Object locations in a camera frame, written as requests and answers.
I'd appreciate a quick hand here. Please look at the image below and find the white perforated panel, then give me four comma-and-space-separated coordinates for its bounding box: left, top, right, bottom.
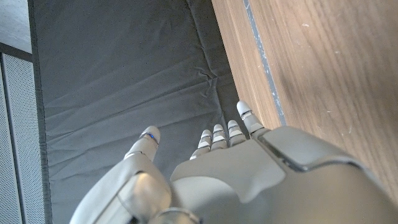
0, 52, 46, 224

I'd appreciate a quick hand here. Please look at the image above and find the black backdrop curtain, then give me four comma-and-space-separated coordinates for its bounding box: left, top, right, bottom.
27, 0, 249, 224

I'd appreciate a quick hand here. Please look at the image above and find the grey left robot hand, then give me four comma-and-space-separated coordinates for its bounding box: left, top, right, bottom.
68, 100, 398, 224

